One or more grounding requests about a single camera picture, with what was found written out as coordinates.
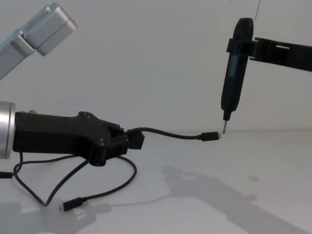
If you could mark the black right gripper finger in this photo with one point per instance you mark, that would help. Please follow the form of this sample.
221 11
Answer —
280 54

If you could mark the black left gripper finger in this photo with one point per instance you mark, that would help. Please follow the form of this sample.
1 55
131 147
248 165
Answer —
118 147
118 133

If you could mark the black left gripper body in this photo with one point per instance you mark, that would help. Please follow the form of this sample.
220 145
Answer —
53 132

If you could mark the black electric screwdriver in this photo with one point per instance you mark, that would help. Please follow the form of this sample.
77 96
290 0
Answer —
234 80

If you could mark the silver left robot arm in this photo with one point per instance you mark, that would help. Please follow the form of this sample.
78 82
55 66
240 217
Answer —
6 131

